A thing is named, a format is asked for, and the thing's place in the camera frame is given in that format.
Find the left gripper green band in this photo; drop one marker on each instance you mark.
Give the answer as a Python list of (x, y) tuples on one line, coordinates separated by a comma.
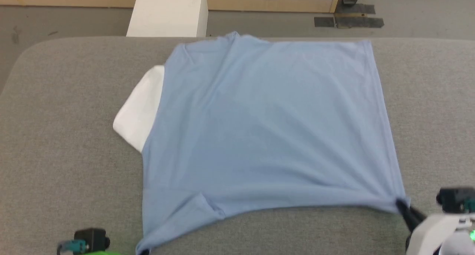
[(105, 253)]

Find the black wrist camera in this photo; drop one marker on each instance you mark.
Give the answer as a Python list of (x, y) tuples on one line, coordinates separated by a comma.
[(92, 238), (456, 199)]

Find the long black floor tape patch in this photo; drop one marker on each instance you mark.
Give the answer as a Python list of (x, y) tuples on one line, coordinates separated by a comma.
[(360, 22)]

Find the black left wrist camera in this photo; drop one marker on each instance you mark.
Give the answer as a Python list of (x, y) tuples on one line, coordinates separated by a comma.
[(92, 238)]

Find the white rectangular block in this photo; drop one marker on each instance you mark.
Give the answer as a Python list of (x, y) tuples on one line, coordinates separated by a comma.
[(167, 13)]

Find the light blue T-shirt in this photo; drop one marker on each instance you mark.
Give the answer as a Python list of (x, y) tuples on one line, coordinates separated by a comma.
[(267, 128)]

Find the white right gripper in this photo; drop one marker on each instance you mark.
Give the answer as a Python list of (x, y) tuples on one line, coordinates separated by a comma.
[(434, 232)]

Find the grey fabric sofa seat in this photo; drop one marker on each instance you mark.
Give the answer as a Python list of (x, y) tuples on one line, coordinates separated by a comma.
[(55, 143)]

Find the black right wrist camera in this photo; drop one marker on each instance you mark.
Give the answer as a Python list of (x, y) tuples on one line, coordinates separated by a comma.
[(456, 199)]

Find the small black floor tape patch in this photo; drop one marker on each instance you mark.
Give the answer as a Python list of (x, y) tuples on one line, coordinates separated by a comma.
[(324, 22)]

